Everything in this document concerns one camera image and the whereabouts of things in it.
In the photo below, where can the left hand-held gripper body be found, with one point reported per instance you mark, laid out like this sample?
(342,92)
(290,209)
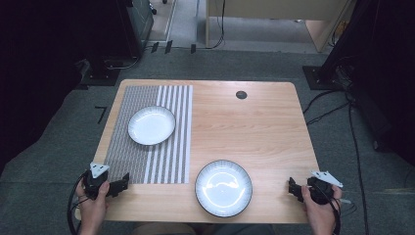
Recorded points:
(94,184)

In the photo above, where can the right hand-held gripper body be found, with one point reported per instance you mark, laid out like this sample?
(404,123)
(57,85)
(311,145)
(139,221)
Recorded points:
(321,191)

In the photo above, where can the person's right hand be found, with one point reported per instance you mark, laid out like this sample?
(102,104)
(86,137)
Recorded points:
(318,212)

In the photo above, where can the person's left hand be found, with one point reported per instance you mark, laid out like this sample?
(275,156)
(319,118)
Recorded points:
(93,209)

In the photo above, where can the grey striped placemat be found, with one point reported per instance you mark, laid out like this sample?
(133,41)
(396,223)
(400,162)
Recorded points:
(137,163)

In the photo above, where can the white plate with dark rim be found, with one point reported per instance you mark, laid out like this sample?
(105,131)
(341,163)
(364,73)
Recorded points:
(223,188)
(151,125)

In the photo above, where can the black stand base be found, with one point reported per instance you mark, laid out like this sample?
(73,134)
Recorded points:
(101,76)
(314,78)

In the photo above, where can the black round table grommet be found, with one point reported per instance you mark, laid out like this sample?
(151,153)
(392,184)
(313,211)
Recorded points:
(241,95)

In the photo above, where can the black tape strip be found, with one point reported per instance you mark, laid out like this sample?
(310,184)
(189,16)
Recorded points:
(168,47)
(154,47)
(193,49)

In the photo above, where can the dark equipment cabinet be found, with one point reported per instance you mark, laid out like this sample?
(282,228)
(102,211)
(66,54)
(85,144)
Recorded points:
(142,23)

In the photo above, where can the light wooden desk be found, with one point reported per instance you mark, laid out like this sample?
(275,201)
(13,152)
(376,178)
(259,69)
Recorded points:
(277,8)

